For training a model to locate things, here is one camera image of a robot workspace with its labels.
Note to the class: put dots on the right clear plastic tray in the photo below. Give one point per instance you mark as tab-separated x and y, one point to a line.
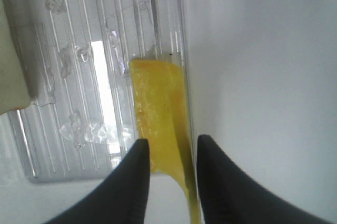
75	56

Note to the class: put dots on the right bread slice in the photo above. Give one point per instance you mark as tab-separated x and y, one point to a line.
17	89

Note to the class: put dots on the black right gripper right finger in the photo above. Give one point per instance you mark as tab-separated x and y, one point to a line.
229	195

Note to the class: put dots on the yellow cheese slice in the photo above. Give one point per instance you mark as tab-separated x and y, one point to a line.
162	118

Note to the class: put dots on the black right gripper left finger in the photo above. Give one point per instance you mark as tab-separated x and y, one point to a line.
121	198

